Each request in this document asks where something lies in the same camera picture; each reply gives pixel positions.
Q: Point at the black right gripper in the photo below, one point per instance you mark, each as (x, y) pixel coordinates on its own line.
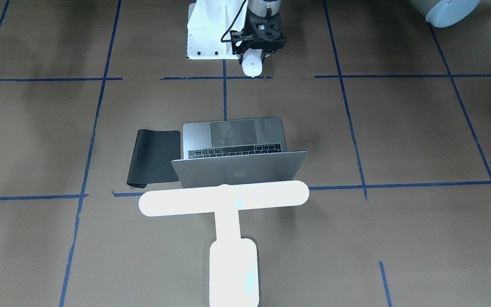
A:
(240, 51)

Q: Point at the white computer mouse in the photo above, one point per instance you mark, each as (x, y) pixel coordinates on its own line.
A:
(252, 64)

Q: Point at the grey laptop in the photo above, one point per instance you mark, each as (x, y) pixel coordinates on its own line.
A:
(236, 152)

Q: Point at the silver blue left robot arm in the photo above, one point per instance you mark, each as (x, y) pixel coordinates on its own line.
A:
(444, 13)

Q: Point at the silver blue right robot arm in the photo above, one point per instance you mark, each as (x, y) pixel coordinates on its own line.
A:
(263, 8)

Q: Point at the white desk lamp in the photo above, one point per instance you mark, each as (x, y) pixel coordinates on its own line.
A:
(233, 265)

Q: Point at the white pedestal column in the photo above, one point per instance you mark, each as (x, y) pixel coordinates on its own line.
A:
(209, 25)

